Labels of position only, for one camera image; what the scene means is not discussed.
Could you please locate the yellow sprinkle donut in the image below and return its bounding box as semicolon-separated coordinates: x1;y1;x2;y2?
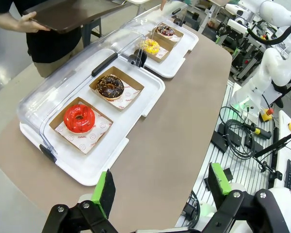
140;38;161;55

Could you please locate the white desk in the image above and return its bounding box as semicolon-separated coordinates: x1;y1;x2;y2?
277;110;291;195

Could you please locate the cardboard tray under red donut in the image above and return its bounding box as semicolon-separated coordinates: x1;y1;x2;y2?
49;97;114;155

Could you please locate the person's right forearm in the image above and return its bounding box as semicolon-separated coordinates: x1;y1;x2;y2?
0;11;22;29

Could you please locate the person's right hand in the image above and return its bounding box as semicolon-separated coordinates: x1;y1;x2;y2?
17;12;51;33

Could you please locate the person in black shirt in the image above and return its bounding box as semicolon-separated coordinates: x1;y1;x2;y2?
0;0;102;78

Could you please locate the metal equipment rack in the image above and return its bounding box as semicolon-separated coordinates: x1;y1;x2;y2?
215;0;267;81

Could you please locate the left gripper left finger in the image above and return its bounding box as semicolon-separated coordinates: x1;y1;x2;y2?
42;168;119;233

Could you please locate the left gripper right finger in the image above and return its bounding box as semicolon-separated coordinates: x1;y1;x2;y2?
203;163;291;233

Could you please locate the red glazed donut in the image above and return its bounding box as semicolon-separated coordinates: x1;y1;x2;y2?
63;104;96;134

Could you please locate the brown serving tray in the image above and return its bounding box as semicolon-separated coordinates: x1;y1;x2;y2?
23;0;136;34

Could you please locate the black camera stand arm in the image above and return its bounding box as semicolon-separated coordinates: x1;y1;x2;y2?
254;131;291;158

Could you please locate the cardboard tray under chocolate donut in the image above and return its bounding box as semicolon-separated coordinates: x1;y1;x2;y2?
89;66;145;112

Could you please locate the cardboard tray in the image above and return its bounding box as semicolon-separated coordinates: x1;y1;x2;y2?
152;22;184;48
89;66;145;112
49;97;114;155
135;37;173;64

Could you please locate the yellow red emergency stop button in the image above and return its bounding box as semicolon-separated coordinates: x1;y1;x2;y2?
261;108;275;122

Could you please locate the chocolate sprinkle donut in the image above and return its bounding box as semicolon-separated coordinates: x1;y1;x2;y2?
96;74;125;101

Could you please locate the black coiled cable bundle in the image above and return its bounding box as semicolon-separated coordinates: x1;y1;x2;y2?
219;105;258;161

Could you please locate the white slotted robot base table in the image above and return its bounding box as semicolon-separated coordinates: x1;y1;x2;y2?
176;80;286;229

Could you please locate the black power adapter box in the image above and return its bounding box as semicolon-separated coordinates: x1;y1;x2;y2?
244;139;264;152
213;131;227;153

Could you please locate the printed paper under chocolate donut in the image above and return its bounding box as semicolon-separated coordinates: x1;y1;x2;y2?
96;84;142;110

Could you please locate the black handle with yellow ring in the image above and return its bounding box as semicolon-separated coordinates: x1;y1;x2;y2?
247;123;272;140

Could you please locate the white display tray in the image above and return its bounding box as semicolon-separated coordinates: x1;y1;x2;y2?
113;14;199;79
19;48;166;187

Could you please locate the printed paper under red donut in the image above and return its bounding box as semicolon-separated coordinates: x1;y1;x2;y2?
54;115;112;155

